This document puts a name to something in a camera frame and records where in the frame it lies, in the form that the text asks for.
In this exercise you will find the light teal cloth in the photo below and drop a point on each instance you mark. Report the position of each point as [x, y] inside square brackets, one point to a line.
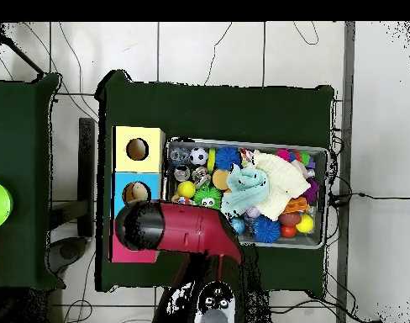
[245, 188]

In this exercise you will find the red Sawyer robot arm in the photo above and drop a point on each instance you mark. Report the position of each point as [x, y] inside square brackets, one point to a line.
[191, 228]

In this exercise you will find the wooden box with three holes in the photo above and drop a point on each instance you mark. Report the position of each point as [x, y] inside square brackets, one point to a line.
[151, 161]

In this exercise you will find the toy hamburger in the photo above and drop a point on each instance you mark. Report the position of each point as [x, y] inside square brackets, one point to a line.
[220, 179]

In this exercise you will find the green spiky ball with eyes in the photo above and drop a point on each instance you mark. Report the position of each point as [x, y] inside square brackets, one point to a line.
[208, 196]

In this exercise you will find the black and white soccer ball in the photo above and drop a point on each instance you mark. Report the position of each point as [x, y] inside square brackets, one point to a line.
[199, 156]

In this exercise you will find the blue spiky rubber ball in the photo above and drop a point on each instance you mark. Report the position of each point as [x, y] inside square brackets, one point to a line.
[228, 158]
[266, 229]

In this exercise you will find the clear plastic bottle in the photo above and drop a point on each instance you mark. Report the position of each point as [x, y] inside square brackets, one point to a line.
[178, 156]

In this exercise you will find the blue globe ball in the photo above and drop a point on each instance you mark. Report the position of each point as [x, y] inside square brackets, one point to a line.
[238, 225]

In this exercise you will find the beige round toy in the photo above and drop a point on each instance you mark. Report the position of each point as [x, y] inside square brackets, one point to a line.
[137, 192]

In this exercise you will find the cream knitted cloth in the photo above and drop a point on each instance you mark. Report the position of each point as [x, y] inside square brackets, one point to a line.
[285, 181]

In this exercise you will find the yellow smooth ball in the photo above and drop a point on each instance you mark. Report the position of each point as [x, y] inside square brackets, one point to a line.
[305, 223]

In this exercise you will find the grey round stand base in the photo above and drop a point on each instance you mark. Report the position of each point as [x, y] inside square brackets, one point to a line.
[69, 252]

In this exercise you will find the dark green side table cloth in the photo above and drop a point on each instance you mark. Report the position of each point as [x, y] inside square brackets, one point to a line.
[20, 134]

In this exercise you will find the black tripod pole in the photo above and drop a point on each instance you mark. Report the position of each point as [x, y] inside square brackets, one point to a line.
[23, 56]

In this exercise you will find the grey metal rail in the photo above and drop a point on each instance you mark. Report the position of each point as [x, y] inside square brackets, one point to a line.
[347, 101]

